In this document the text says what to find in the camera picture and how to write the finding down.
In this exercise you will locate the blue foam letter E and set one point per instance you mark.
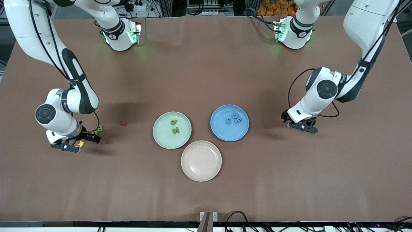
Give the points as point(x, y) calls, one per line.
point(238, 121)

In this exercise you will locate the blue foam letter G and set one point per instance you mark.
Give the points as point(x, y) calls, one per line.
point(232, 116)

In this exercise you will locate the blue foam letter a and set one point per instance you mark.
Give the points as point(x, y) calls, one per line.
point(230, 120)

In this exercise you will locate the green foam letter N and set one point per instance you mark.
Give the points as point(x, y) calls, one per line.
point(175, 130)

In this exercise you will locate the green foam letter P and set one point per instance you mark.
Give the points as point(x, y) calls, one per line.
point(175, 122)

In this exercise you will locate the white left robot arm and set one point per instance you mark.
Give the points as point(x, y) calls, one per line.
point(310, 104)

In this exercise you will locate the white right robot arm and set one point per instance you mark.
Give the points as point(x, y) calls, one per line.
point(66, 124)

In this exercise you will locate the yellow foam letter k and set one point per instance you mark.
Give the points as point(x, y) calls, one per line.
point(82, 144)

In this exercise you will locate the blue round plate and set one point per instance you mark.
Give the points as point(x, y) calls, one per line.
point(225, 132)

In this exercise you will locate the pale green round plate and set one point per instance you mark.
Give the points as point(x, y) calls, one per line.
point(164, 135)

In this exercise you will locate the brown table cover sheet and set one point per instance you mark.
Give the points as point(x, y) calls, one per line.
point(206, 64)

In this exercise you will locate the pale pink round plate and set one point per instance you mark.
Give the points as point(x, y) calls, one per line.
point(201, 161)

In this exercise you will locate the bag of orange fruit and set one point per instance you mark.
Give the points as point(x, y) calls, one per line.
point(273, 6)

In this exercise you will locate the white power strip with plugs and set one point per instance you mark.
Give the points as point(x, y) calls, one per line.
point(141, 6)

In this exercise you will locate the white mounting bracket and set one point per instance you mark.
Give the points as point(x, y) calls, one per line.
point(215, 216)

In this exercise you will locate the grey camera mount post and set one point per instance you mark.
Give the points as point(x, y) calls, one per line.
point(204, 225)

